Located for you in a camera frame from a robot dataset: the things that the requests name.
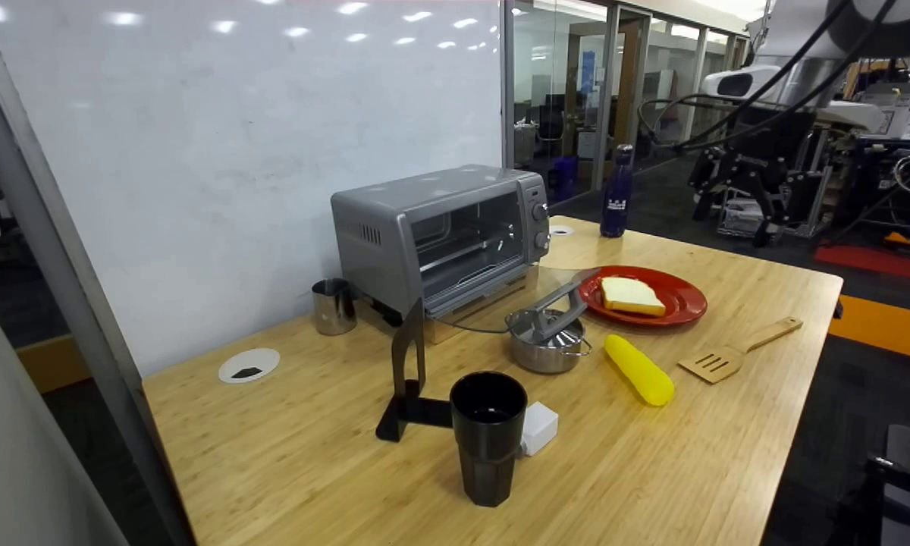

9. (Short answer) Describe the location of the glass oven door with handle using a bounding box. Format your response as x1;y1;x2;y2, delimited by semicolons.
437;263;599;347

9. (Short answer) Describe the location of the framed whiteboard panel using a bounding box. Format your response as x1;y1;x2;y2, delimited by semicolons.
0;0;518;546

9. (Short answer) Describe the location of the black plastic tumbler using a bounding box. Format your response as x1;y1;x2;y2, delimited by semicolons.
445;369;531;508

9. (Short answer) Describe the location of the wooden slotted spatula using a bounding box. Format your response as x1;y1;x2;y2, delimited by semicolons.
675;316;805;388

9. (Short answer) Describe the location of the small white block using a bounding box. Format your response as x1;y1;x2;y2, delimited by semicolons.
518;397;560;459

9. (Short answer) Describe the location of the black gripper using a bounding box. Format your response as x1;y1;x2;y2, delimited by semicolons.
723;103;814;210

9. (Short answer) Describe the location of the dark blue water bottle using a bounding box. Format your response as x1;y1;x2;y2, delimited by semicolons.
596;141;639;238

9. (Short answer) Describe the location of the small steel pot with lid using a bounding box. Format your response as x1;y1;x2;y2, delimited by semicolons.
503;307;590;379

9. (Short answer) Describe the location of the yellow toy corn cob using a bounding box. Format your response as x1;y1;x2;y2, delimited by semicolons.
599;331;679;410

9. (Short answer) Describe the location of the silver toaster oven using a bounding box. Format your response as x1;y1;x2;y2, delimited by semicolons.
328;164;556;322

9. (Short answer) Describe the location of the white bread slice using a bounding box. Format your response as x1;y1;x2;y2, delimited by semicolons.
596;272;670;318

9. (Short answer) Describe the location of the small steel cup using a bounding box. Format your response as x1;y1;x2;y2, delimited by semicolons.
308;277;360;338

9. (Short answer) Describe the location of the red plate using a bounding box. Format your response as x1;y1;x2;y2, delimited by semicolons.
571;263;710;331

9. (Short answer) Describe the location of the black metal bookend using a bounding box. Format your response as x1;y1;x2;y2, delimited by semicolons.
372;301;458;447

